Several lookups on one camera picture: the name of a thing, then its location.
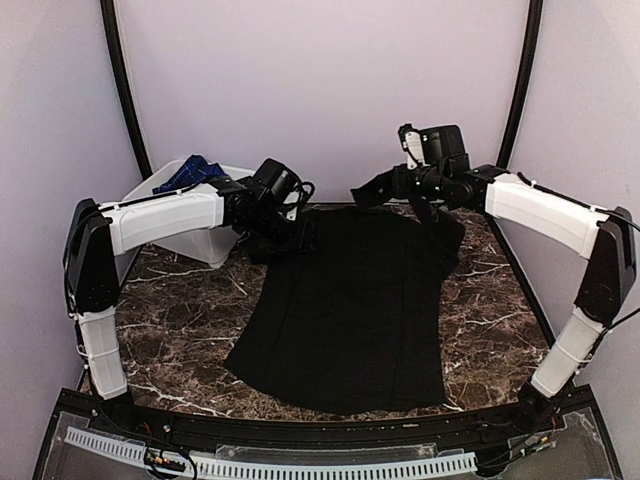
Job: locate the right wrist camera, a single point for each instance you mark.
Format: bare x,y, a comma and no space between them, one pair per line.
426,147

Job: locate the right black frame post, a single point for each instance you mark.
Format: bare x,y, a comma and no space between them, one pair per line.
528,50

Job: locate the black long sleeve shirt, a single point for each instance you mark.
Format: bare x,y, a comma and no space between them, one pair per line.
353,326

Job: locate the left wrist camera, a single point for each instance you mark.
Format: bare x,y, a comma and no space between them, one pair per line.
280,189

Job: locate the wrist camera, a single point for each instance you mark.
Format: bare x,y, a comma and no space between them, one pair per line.
426,147
280,189

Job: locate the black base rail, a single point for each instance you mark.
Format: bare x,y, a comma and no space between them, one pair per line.
485,432

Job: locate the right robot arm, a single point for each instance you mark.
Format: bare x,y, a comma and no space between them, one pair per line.
580,255

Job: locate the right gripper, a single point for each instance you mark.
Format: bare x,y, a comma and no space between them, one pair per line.
403,190

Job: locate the blue plaid shirt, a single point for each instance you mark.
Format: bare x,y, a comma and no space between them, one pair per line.
194,171

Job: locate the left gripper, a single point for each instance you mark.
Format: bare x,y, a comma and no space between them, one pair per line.
294,245

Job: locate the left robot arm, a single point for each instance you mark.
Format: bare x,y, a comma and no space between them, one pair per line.
104,241

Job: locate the black frame post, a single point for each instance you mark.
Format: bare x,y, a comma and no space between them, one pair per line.
528,50
120,75

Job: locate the white slotted cable duct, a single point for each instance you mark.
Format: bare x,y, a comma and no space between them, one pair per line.
236,462

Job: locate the left black frame post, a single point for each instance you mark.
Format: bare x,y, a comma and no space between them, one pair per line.
120,75

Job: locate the white plastic bin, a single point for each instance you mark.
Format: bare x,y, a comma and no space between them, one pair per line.
210,246

